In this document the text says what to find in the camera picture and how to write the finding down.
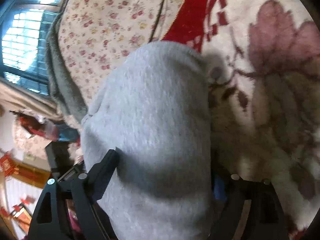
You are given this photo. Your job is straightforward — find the light grey fleece pants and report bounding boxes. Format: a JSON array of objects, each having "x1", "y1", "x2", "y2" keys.
[{"x1": 81, "y1": 41, "x2": 213, "y2": 239}]

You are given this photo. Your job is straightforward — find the blue plastic bag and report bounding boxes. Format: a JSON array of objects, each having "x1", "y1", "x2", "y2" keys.
[{"x1": 56, "y1": 124, "x2": 80, "y2": 143}]

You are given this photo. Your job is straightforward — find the red chinese knot decoration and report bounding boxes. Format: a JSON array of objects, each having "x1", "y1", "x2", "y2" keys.
[{"x1": 0, "y1": 154, "x2": 19, "y2": 177}]

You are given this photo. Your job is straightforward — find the green fuzzy fleece garment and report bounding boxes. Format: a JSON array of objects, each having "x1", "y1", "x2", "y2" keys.
[{"x1": 44, "y1": 12, "x2": 87, "y2": 123}]

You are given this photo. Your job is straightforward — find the beige curtain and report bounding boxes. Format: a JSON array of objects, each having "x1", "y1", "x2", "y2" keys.
[{"x1": 1, "y1": 77, "x2": 63, "y2": 121}]

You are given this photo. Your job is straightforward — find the floral cream quilt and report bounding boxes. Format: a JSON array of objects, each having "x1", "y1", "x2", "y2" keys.
[{"x1": 57, "y1": 0, "x2": 190, "y2": 131}]

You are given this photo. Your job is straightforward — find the window with blue glass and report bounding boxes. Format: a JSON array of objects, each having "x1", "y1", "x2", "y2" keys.
[{"x1": 1, "y1": 0, "x2": 65, "y2": 95}]

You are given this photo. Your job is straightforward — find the red and cream floral blanket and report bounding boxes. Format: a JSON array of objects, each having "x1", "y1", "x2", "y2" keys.
[{"x1": 164, "y1": 0, "x2": 319, "y2": 239}]

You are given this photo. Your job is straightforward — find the wooden door frame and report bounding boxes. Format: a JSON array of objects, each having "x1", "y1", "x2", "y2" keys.
[{"x1": 1, "y1": 160, "x2": 50, "y2": 234}]

